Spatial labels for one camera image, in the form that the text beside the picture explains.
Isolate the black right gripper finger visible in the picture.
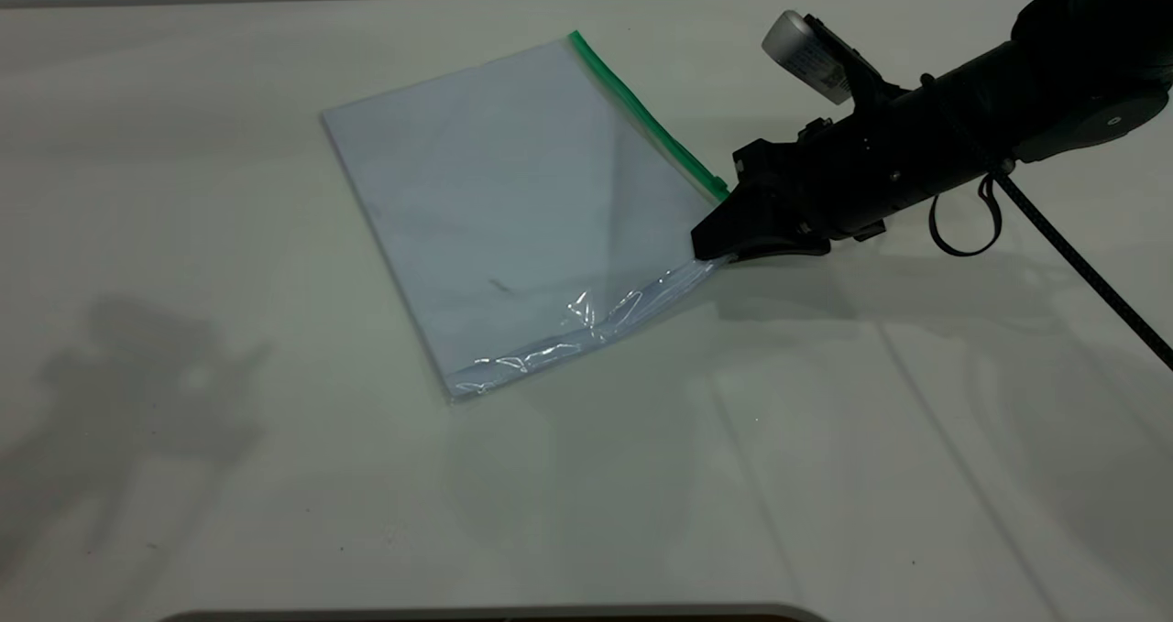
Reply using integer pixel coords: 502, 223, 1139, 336
731, 235, 832, 262
690, 176, 800, 263

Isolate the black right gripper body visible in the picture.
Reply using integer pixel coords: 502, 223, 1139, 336
731, 91, 926, 243

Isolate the clear zip bag green strip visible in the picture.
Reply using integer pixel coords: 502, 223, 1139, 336
319, 30, 734, 405

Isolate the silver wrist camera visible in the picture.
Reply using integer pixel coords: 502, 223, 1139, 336
761, 10, 885, 108

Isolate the black cable loop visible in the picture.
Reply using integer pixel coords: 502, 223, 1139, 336
928, 176, 1005, 258

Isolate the black braided cable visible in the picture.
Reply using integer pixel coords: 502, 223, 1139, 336
992, 171, 1173, 371

